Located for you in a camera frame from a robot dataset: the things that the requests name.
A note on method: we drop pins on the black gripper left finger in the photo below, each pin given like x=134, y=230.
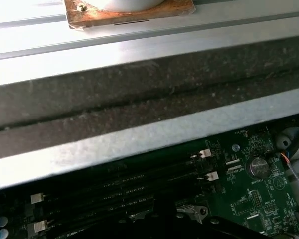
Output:
x=159, y=214

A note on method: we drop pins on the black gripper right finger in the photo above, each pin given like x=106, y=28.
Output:
x=170, y=216

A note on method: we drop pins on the RAM slot with white clips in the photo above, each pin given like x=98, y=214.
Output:
x=124, y=204
x=124, y=181

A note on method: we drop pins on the RAM slot with black clips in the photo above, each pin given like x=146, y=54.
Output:
x=102, y=222
x=124, y=193

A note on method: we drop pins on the green motherboard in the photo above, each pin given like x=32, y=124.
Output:
x=239, y=199

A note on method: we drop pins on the silver coin battery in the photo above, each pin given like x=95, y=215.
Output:
x=259, y=167

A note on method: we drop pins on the black and grey PC case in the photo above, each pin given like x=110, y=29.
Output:
x=139, y=99

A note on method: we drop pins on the square brown base plate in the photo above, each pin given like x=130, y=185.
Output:
x=77, y=15

